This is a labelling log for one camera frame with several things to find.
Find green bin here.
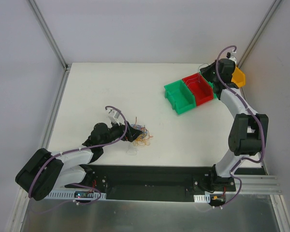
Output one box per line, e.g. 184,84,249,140
164,80,196,115
207,81,217,99

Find left aluminium frame post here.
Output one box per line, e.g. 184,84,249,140
27,0,69,71

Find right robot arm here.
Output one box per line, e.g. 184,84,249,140
197,58,269,193

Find near green bin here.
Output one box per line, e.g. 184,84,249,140
164,80,196,115

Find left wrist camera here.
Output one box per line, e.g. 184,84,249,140
107,109,120,126

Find red bin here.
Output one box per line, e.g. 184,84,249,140
182,73,214,106

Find left white cable duct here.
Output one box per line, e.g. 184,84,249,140
45,189,106,201

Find right aluminium frame post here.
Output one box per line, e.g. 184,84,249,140
238,0,284,68

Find right white cable duct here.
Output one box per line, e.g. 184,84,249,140
193,194,211,203

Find white wire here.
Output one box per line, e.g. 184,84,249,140
185,63,210,87

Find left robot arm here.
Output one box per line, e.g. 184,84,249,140
15,123,143,201

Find coloured wire bundle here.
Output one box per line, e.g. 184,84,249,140
129,116,154,147

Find yellow bin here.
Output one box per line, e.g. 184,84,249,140
232,66,246,88

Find aluminium frame post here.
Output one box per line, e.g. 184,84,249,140
238,0,284,68
27,0,69,71

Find far green bin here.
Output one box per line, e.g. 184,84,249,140
207,81,217,99

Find white cable duct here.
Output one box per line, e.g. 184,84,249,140
45,189,106,201
193,194,211,203

